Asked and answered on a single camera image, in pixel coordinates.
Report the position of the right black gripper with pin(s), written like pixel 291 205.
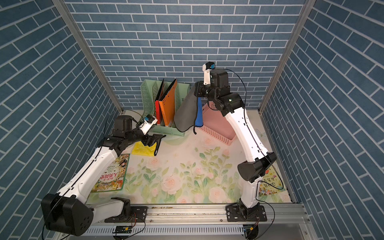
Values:
pixel 200 87

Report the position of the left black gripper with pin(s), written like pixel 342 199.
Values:
pixel 152 140

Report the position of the yellow dishcloth black trim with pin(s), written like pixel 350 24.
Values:
pixel 141 150

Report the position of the blue grey dishcloth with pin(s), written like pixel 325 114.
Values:
pixel 190 113

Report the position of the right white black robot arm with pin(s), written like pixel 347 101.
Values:
pixel 258 159

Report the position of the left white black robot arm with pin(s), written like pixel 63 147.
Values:
pixel 67 212

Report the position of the red black folder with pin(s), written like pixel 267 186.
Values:
pixel 159 95

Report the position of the pink plastic basket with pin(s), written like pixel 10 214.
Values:
pixel 216 125

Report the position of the orange folder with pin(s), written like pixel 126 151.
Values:
pixel 167 103

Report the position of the left picture book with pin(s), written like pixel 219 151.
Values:
pixel 113 177

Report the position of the picture book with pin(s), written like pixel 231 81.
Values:
pixel 113 177
pixel 271 184

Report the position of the right picture book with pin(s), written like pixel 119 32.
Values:
pixel 271 184

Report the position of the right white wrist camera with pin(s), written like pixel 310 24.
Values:
pixel 207 68

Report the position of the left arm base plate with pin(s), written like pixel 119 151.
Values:
pixel 141 213

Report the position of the grey slotted cable duct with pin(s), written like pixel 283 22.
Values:
pixel 162 230

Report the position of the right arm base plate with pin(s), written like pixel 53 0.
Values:
pixel 236 213

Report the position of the aluminium mounting rail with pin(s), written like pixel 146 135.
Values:
pixel 211 214

